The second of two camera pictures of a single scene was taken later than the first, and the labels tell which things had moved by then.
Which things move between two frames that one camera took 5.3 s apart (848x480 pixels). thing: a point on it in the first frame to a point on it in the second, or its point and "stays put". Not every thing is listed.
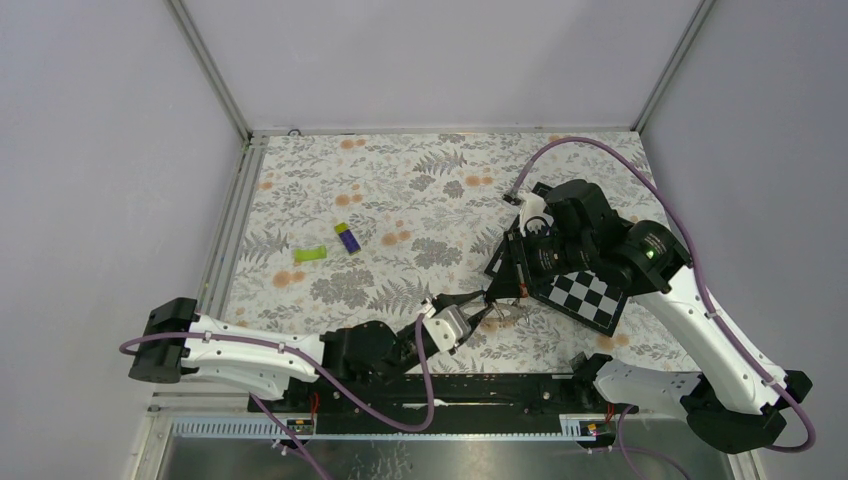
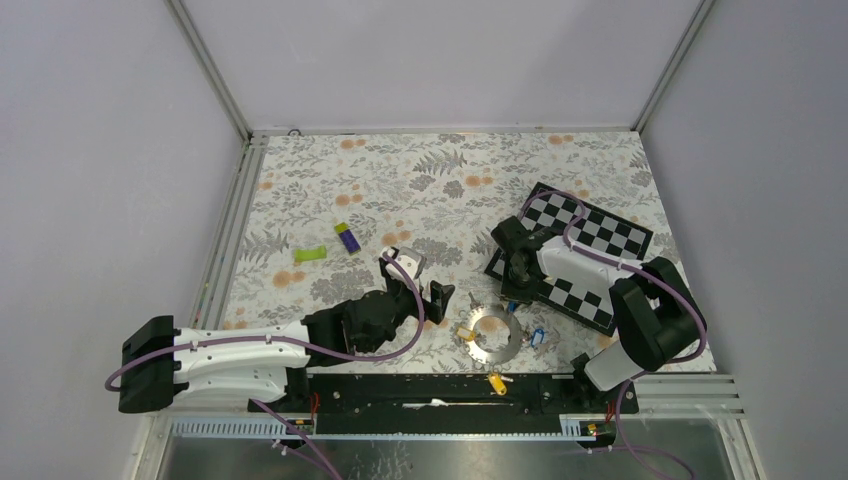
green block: [307, 254] stays put
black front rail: [449, 393] stays put
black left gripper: [446, 301] to [437, 301]
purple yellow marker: [347, 238] stays put
